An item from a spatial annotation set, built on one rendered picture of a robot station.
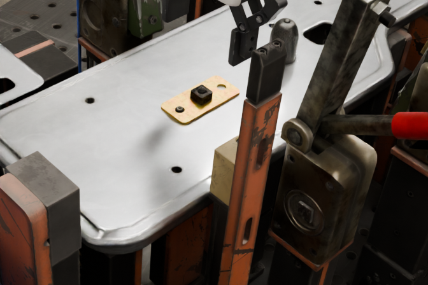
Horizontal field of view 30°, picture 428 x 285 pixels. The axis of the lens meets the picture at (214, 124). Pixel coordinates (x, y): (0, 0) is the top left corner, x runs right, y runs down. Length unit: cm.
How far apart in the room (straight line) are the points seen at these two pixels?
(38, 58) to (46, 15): 58
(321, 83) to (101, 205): 22
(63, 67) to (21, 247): 45
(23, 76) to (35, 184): 41
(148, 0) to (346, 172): 35
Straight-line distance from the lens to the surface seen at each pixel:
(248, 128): 60
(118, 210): 71
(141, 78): 85
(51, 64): 90
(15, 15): 150
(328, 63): 66
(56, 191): 45
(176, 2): 79
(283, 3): 69
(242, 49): 74
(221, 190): 70
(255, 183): 65
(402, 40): 100
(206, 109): 81
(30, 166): 47
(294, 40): 88
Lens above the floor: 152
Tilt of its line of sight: 41 degrees down
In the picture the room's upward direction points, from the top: 7 degrees clockwise
